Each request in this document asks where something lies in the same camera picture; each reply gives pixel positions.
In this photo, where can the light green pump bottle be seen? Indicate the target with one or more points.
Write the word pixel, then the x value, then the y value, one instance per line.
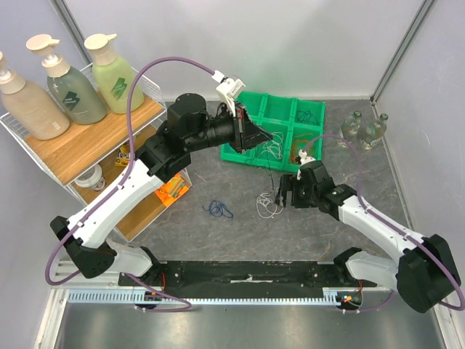
pixel 112 73

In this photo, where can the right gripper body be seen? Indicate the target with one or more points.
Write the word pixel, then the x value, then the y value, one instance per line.
pixel 295 193

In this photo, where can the orange snack box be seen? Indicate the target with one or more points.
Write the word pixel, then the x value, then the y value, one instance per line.
pixel 171 191

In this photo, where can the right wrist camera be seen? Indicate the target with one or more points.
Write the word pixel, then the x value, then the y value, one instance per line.
pixel 302 159

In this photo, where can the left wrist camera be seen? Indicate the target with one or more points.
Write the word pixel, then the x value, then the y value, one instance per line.
pixel 228 89

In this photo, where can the dark green pump bottle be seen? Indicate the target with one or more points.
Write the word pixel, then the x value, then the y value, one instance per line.
pixel 70 87

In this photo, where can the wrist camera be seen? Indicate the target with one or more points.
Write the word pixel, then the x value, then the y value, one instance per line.
pixel 302 159
pixel 228 89

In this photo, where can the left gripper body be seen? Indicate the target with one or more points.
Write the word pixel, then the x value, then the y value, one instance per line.
pixel 238 129

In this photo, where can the right clear glass bottle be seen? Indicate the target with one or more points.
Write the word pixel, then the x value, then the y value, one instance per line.
pixel 372 134

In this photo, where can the beige pump bottle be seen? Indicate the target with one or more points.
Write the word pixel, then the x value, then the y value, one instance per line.
pixel 31 105

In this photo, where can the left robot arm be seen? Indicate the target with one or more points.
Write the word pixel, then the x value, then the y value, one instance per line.
pixel 188 128

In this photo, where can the green compartment bin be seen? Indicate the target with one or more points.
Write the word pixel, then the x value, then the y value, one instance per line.
pixel 292 122

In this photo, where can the yellow candy bag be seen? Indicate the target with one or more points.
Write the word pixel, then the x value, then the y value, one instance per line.
pixel 123 155

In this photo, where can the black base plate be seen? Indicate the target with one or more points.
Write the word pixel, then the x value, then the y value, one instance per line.
pixel 249 279

